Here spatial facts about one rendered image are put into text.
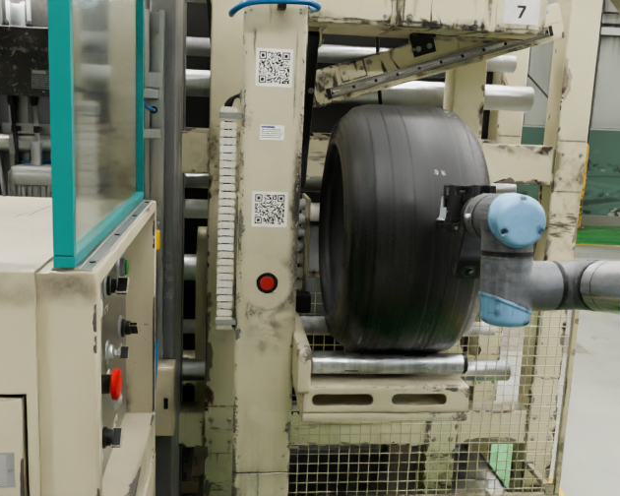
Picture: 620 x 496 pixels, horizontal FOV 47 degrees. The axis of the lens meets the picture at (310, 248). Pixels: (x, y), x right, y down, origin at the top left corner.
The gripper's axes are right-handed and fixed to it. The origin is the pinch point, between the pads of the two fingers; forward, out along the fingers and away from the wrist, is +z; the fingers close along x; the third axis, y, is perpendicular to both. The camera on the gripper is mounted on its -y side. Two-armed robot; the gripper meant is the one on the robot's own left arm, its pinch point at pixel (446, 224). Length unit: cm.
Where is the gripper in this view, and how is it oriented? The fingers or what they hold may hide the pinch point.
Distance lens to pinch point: 137.2
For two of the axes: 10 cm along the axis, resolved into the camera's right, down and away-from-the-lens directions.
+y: 0.3, -10.0, -0.7
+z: -1.1, -0.8, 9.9
